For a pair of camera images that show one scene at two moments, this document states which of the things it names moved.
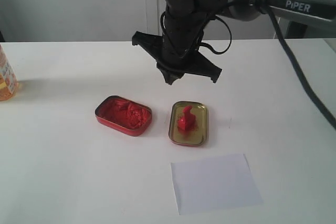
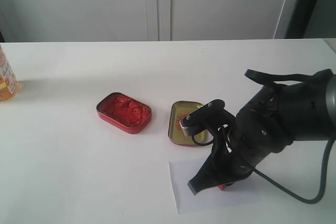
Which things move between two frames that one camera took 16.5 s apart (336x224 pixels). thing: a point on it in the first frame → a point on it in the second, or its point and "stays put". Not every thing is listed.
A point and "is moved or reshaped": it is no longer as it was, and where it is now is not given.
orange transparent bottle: (9, 82) stays put
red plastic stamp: (188, 122) is moved or reshaped
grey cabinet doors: (94, 7) stays put
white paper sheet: (213, 182) stays put
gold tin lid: (199, 135) stays put
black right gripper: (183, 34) → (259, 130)
